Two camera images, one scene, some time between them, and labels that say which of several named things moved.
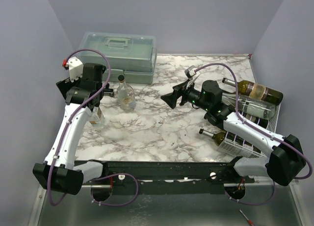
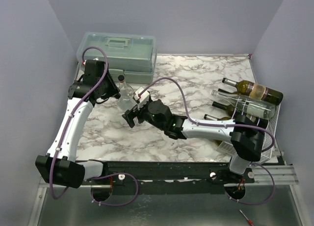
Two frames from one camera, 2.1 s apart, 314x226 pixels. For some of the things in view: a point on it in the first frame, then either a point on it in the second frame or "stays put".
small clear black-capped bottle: (126, 96) stays put
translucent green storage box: (133, 56) stays put
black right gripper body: (183, 94) -> (134, 113)
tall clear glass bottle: (258, 108) stays put
